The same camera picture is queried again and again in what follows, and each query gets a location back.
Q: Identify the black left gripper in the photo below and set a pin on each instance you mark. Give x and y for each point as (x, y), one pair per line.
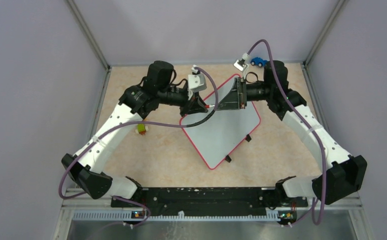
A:
(194, 106)

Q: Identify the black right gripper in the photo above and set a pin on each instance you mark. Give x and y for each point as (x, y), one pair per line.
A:
(233, 100)

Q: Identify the red whiteboard marker pen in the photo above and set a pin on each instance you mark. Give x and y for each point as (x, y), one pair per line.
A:
(212, 107)

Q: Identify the red framed whiteboard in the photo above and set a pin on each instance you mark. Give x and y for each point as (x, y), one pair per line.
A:
(220, 135)

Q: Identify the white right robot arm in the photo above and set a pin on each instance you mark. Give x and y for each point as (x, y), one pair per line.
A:
(342, 173)

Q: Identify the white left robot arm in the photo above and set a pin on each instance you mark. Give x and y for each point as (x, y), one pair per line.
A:
(86, 166)

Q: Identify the blue toy car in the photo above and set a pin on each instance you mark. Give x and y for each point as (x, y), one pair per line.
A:
(258, 61)

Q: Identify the colourful toy block figure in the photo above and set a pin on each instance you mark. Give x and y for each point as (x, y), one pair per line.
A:
(141, 129)

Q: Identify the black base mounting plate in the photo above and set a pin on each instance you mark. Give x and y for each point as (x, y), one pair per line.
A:
(214, 201)

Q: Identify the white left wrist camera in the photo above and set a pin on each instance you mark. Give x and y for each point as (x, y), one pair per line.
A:
(196, 82)

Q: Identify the white slotted cable duct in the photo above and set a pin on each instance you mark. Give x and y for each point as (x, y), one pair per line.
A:
(129, 216)

